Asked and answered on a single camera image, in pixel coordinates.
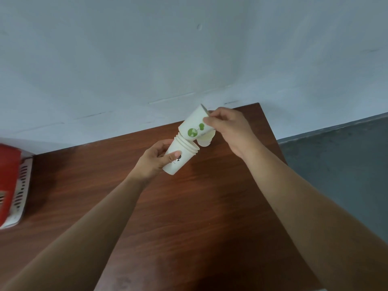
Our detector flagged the person's right hand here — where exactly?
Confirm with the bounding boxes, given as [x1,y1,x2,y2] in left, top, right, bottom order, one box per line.
[202,107,264,161]

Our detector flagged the person's left hand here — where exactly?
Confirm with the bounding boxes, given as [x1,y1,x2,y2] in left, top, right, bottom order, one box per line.
[129,139,182,183]

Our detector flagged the person's left forearm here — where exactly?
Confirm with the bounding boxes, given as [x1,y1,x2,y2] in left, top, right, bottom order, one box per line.
[0,175,147,291]

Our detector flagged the person's right forearm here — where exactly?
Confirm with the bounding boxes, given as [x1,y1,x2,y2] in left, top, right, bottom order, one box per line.
[242,145,388,291]

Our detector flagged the plain white paper cup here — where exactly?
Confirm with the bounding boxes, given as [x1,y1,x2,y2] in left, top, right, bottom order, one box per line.
[198,130,216,148]

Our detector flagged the nested white paper cup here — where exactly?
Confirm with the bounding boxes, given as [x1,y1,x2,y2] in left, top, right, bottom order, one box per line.
[175,135,199,152]
[174,137,198,154]
[177,133,201,150]

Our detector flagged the white slotted plastic basket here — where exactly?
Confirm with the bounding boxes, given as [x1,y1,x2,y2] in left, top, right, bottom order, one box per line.
[0,157,33,230]

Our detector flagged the red plastic basket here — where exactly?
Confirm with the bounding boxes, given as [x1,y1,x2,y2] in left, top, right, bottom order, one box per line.
[0,144,22,228]

